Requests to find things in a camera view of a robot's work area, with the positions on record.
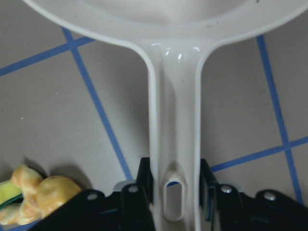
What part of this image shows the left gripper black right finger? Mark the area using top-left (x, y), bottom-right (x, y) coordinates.
top-left (199, 158), bottom-right (218, 221)

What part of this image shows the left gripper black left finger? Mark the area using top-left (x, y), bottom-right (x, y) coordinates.
top-left (136, 157), bottom-right (154, 203)

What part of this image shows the glossy yellow toy bread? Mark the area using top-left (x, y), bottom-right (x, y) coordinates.
top-left (36, 176), bottom-right (82, 218)

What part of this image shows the striped toy croissant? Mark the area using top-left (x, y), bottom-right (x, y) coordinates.
top-left (0, 165), bottom-right (43, 226)

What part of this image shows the yellow green sponge piece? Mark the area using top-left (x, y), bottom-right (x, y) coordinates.
top-left (0, 180), bottom-right (23, 209)

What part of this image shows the white plastic dustpan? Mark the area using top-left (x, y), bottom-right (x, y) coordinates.
top-left (26, 0), bottom-right (308, 231)

